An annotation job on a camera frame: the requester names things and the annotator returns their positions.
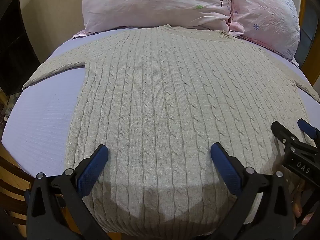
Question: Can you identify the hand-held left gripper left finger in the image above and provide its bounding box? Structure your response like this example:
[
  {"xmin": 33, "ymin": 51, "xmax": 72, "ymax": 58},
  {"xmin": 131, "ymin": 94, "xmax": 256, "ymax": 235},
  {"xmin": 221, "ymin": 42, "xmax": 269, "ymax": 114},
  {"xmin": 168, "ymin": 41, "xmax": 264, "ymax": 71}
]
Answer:
[{"xmin": 24, "ymin": 144, "xmax": 109, "ymax": 240}]

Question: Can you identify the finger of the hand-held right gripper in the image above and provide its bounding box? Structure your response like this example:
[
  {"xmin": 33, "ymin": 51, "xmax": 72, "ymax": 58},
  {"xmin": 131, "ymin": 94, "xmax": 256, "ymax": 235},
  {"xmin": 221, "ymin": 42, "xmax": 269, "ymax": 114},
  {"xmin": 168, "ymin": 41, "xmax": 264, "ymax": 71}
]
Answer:
[
  {"xmin": 271, "ymin": 121, "xmax": 299, "ymax": 154},
  {"xmin": 297, "ymin": 119, "xmax": 320, "ymax": 140}
]

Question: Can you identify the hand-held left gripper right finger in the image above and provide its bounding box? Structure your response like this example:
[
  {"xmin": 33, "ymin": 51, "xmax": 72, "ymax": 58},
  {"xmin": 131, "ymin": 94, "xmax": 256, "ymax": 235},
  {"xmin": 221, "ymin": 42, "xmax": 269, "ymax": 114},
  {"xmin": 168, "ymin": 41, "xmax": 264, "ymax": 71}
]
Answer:
[{"xmin": 210, "ymin": 142, "xmax": 301, "ymax": 240}]

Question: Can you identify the beige cable knit sweater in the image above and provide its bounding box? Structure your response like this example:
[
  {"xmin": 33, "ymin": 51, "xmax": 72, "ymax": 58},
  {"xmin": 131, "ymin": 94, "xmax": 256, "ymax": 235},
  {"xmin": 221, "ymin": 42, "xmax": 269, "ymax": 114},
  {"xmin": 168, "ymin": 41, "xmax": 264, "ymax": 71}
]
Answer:
[{"xmin": 22, "ymin": 24, "xmax": 316, "ymax": 238}]

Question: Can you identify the person's right hand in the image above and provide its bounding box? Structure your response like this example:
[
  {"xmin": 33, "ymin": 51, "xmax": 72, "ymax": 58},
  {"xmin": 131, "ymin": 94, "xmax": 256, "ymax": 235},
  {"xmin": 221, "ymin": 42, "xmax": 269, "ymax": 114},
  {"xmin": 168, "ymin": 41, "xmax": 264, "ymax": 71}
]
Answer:
[{"xmin": 291, "ymin": 174, "xmax": 316, "ymax": 218}]

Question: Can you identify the wooden headboard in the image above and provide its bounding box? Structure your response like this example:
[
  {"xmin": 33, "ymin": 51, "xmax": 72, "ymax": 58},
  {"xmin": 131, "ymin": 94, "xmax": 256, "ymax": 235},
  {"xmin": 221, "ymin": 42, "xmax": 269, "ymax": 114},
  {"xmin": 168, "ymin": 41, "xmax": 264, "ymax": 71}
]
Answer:
[{"xmin": 299, "ymin": 0, "xmax": 320, "ymax": 87}]

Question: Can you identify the crinkled pink floral pillow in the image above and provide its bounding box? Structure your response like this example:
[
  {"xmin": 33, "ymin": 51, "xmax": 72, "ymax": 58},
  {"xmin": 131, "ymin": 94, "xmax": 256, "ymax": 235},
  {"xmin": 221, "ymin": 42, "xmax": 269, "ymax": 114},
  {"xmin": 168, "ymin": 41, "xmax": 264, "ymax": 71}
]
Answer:
[{"xmin": 229, "ymin": 0, "xmax": 301, "ymax": 67}]

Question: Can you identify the dark wooden cabinet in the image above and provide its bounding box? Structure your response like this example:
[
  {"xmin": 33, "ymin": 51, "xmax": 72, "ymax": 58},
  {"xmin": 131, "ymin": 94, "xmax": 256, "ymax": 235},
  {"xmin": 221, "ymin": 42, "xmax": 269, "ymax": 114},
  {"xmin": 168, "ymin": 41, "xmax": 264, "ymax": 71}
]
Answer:
[{"xmin": 0, "ymin": 0, "xmax": 42, "ymax": 97}]

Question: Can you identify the large pink floral pillow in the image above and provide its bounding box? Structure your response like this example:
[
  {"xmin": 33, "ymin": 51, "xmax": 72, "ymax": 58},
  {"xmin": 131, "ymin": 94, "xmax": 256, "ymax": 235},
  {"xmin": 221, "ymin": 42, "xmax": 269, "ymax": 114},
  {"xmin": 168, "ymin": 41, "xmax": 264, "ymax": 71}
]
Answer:
[{"xmin": 72, "ymin": 0, "xmax": 244, "ymax": 39}]

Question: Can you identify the wooden bed frame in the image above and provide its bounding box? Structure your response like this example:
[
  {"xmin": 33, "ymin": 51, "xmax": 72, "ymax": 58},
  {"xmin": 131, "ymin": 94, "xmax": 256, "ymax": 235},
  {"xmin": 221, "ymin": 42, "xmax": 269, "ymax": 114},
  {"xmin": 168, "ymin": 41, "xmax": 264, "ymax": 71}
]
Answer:
[{"xmin": 0, "ymin": 140, "xmax": 75, "ymax": 240}]

